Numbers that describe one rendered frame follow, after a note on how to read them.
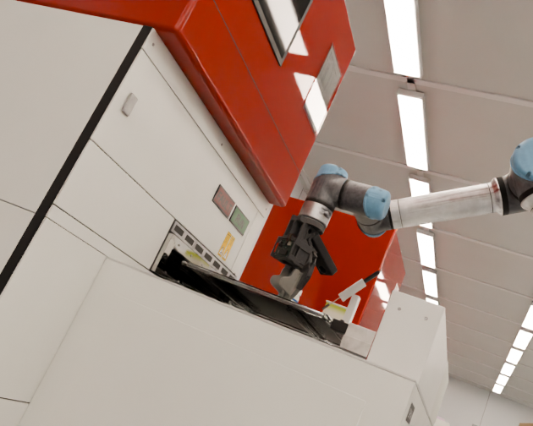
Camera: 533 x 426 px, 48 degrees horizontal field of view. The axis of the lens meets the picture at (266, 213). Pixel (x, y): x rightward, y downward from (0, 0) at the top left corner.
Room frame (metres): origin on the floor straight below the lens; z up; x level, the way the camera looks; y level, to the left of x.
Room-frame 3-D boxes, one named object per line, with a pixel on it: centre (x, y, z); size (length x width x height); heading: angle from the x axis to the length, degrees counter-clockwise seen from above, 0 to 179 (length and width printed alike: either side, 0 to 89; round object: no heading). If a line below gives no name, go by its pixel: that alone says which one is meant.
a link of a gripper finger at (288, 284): (1.38, -0.12, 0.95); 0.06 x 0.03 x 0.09; 123
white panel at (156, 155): (1.38, 0.17, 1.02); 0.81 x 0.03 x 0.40; 156
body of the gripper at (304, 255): (1.39, -0.10, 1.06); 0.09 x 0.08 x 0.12; 123
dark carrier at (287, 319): (1.47, -0.11, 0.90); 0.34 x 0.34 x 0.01; 66
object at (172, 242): (1.54, 0.09, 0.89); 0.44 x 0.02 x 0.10; 156
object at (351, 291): (1.65, -0.31, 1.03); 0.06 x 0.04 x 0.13; 66
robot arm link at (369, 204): (1.37, -0.21, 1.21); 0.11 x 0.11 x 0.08; 66
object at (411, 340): (1.26, -0.41, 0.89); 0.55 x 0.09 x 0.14; 156
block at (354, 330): (1.23, -0.29, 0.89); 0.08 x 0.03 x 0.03; 66
